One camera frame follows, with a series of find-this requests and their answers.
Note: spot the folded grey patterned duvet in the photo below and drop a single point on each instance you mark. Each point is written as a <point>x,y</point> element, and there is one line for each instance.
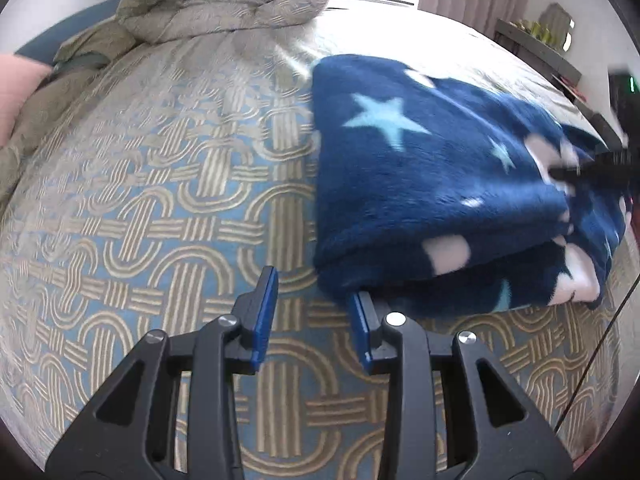
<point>225,0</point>

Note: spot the grey dressing table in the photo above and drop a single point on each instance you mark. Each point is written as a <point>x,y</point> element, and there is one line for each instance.
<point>545,52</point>

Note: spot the wavy edged table mirror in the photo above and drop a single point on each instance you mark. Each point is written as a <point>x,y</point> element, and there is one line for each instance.
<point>557,22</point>

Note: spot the blue star print fleece pants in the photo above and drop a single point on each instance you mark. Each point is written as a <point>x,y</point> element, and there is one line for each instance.
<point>425,185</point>

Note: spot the blue headboard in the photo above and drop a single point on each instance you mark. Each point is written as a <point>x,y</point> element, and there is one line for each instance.
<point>65,30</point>

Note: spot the bed with patterned sheet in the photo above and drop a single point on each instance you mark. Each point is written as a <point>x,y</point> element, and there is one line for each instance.
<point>150,210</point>

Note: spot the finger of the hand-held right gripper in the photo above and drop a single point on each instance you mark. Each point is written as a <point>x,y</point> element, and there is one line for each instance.
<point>600,169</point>

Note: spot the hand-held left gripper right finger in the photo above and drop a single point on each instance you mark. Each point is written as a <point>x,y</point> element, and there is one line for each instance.
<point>360,330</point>

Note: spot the pink pillow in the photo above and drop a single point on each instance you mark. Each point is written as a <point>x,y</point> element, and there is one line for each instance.
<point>20,90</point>

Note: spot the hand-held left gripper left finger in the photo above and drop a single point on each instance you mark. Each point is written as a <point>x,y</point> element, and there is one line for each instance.
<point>265,312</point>

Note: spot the grey pillow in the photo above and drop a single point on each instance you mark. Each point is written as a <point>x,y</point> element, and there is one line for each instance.
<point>80,60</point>

